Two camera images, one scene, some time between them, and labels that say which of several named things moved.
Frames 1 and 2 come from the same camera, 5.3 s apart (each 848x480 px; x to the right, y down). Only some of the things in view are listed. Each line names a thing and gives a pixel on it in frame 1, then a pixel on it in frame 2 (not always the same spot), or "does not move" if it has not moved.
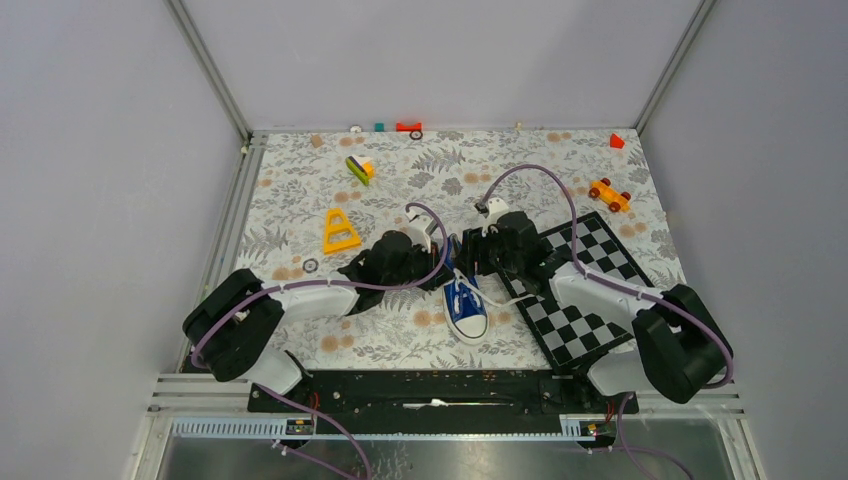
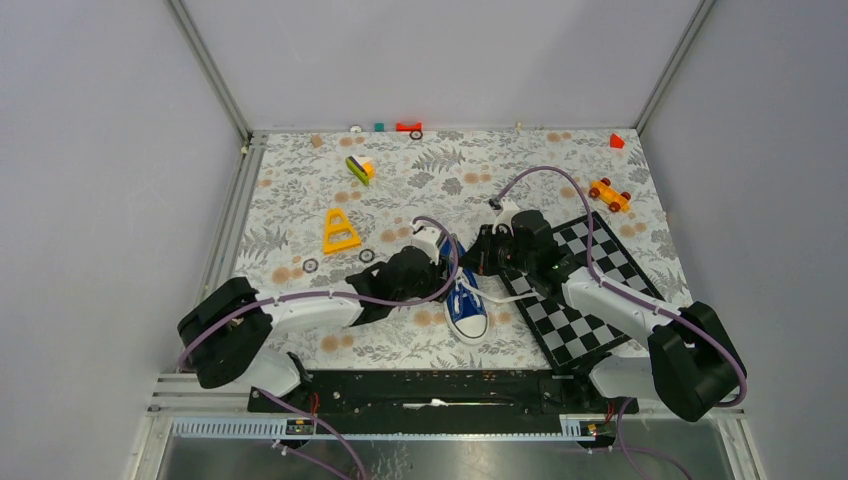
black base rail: (441, 401) does not move
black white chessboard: (566, 336) does not move
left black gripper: (431, 259) -> (439, 278)
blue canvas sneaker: (465, 308) does not move
